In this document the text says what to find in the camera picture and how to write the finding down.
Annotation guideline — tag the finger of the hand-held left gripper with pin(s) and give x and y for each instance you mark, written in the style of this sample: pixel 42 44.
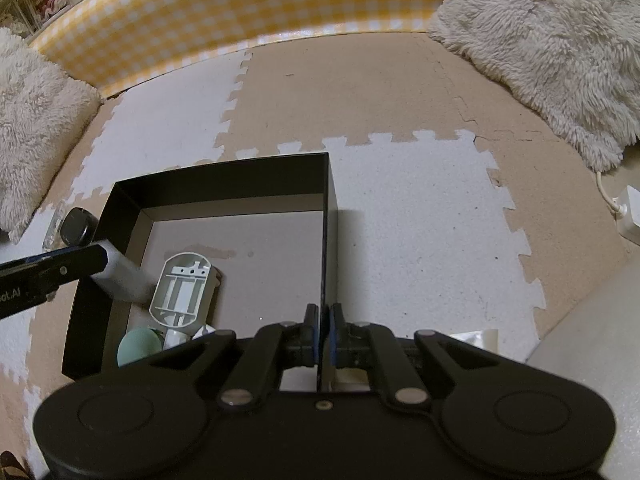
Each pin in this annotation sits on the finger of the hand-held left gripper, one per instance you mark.
pixel 60 267

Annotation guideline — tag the black oval case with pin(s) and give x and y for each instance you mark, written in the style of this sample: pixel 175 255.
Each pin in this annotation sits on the black oval case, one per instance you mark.
pixel 77 226

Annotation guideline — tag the yellow checkered bed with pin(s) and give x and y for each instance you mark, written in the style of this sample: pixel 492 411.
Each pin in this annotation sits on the yellow checkered bed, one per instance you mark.
pixel 200 15

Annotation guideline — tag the beige white foam puzzle mat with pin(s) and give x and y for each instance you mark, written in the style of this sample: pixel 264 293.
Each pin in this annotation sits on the beige white foam puzzle mat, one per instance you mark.
pixel 400 110

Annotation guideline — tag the fluffy white cushion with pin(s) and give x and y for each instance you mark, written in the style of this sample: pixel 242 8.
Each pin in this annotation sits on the fluffy white cushion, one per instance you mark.
pixel 550 40
pixel 35 135

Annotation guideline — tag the white round dial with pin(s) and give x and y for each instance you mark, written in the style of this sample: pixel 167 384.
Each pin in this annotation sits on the white round dial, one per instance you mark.
pixel 204 331

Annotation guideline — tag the white power adapter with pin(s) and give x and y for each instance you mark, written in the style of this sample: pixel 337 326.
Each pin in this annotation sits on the white power adapter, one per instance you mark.
pixel 630 215

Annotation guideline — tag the clear case with beige doll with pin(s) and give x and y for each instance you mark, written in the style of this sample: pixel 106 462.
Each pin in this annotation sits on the clear case with beige doll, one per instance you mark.
pixel 12 15

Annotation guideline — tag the clear plastic blister tray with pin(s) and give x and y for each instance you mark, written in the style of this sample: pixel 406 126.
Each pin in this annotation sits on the clear plastic blister tray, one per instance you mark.
pixel 52 227

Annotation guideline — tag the grey plastic bracket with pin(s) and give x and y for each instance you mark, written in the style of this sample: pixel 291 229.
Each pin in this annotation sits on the grey plastic bracket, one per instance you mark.
pixel 182 287

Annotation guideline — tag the black cardboard box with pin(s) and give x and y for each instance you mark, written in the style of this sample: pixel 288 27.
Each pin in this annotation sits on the black cardboard box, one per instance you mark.
pixel 225 180

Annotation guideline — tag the clear case with red doll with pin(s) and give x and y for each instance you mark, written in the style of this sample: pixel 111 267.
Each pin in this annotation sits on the clear case with red doll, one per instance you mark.
pixel 45 5

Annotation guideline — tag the light grey floor cushion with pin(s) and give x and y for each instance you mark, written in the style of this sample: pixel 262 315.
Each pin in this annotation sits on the light grey floor cushion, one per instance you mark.
pixel 600 335

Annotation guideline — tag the mint green egg sponge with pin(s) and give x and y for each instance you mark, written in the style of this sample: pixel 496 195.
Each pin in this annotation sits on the mint green egg sponge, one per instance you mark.
pixel 139 347

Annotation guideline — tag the white charger adapter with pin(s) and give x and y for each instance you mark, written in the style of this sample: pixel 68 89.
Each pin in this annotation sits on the white charger adapter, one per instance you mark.
pixel 125 275

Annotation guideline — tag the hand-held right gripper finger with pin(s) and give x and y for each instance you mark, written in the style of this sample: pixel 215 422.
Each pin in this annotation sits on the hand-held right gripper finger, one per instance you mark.
pixel 315 345
pixel 327 345

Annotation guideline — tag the small white cylinder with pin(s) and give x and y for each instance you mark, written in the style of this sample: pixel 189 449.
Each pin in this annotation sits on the small white cylinder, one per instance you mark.
pixel 176 339

